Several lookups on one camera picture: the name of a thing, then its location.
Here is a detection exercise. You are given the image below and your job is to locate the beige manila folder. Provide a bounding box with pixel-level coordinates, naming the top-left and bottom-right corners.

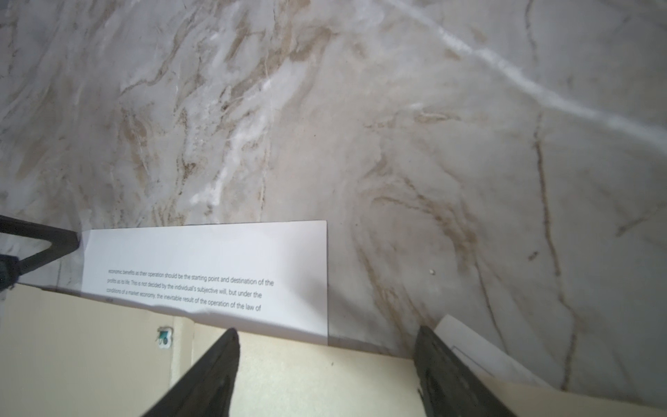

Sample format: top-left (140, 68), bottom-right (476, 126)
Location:
top-left (1, 285), bottom-right (660, 416)

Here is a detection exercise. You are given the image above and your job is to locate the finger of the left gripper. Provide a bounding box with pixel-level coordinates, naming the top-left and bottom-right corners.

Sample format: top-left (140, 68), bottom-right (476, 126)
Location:
top-left (0, 214), bottom-right (81, 293)

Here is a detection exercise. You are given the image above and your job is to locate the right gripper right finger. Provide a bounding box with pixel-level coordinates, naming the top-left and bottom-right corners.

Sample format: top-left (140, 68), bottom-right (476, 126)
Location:
top-left (413, 326), bottom-right (514, 417)

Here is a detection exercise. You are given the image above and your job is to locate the technical drawing paper sheet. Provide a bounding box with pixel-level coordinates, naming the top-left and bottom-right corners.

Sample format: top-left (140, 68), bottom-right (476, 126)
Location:
top-left (434, 316), bottom-right (552, 389)

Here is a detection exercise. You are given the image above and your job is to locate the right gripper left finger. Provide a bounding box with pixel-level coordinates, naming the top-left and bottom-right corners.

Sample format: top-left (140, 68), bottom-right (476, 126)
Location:
top-left (145, 328), bottom-right (241, 417)

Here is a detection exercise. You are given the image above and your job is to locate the text printed paper sheet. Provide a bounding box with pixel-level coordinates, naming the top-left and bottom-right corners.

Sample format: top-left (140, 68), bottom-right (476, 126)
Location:
top-left (20, 220), bottom-right (329, 346)

